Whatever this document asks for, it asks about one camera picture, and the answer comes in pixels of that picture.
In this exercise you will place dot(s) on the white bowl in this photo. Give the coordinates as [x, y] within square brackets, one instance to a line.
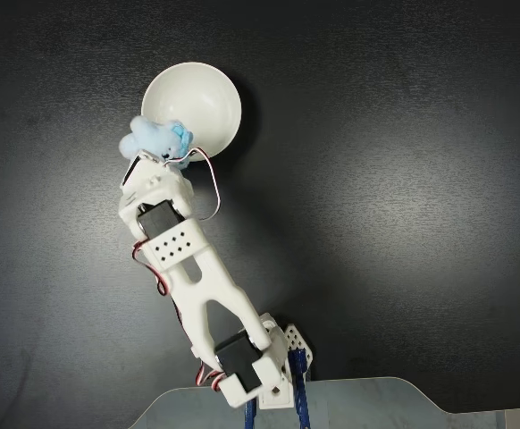
[197, 94]

